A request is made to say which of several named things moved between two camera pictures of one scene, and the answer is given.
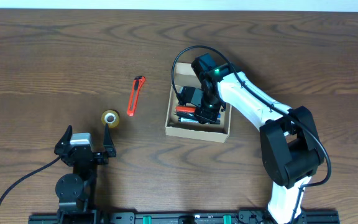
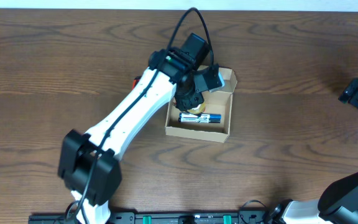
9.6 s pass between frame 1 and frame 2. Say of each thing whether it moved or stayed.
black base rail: stayed
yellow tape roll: moved
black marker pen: stayed
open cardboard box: stayed
